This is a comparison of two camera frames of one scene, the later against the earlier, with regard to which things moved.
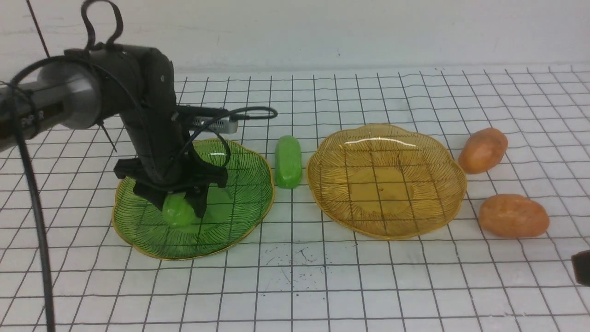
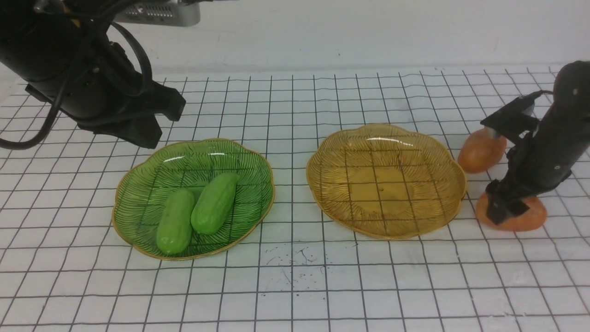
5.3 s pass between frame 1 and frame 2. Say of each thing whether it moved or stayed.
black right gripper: moved
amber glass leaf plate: stayed
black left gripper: moved
